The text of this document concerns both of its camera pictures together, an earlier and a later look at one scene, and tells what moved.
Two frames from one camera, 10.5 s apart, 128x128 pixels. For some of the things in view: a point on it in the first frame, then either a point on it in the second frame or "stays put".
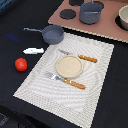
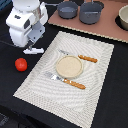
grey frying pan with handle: (51, 34) → (67, 9)
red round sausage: (21, 64) stays put
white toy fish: (33, 51) stays put
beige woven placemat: (57, 97) stays put
